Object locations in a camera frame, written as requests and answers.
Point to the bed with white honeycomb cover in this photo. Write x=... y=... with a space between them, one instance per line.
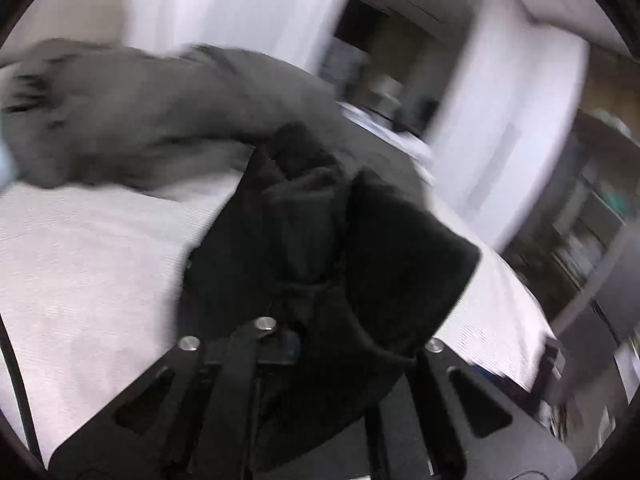
x=90 y=260

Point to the white crumpled sheet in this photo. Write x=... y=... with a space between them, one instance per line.
x=400 y=145

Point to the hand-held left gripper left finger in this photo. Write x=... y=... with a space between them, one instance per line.
x=291 y=347

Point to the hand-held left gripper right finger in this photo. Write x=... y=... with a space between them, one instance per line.
x=435 y=375

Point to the dark wardrobe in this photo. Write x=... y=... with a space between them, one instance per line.
x=590 y=220

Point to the white curtain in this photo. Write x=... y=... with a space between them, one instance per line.
x=240 y=5

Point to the black pants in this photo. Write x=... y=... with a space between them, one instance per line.
x=310 y=240

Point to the beige padded headboard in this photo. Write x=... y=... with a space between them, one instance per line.
x=75 y=15

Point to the olive curtain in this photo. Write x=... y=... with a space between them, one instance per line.
x=395 y=50

